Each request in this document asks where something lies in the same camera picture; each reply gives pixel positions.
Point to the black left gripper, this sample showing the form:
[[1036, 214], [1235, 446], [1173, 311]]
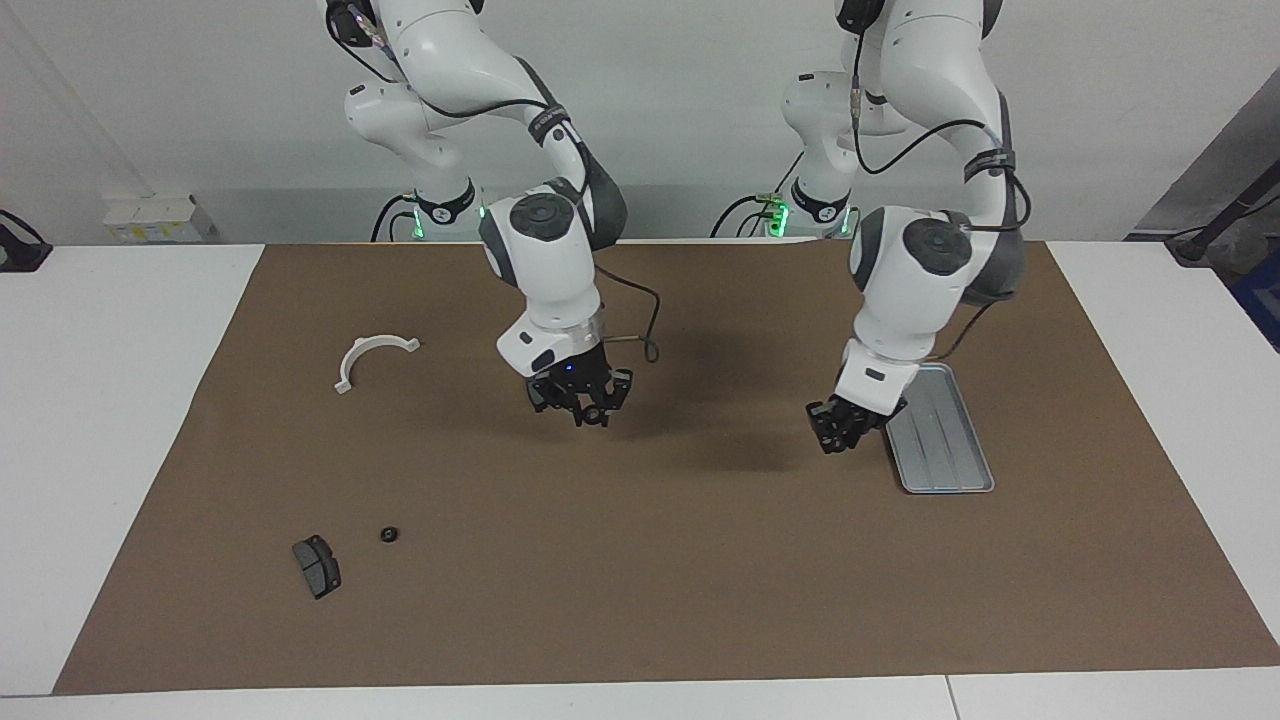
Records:
[[865, 422]]

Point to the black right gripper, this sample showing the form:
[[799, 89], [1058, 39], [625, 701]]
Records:
[[580, 378]]

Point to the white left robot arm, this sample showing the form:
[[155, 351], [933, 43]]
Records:
[[920, 290]]

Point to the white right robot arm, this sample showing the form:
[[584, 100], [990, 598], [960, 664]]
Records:
[[545, 270]]

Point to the silver metal tray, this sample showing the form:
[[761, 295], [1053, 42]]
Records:
[[945, 450]]

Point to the brown table mat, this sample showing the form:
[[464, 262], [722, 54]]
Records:
[[600, 580]]

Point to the short grey brake pad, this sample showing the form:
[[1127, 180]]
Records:
[[316, 566]]

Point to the black stand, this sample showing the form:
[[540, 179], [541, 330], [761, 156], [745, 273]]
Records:
[[1225, 215]]

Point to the blue crate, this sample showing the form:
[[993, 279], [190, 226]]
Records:
[[1262, 300]]

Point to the white cardboard box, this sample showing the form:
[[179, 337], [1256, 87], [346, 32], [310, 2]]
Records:
[[150, 220]]

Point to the white curved plastic bracket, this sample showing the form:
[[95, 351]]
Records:
[[349, 361]]

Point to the black clamp mount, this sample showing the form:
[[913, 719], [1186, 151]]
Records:
[[20, 255]]

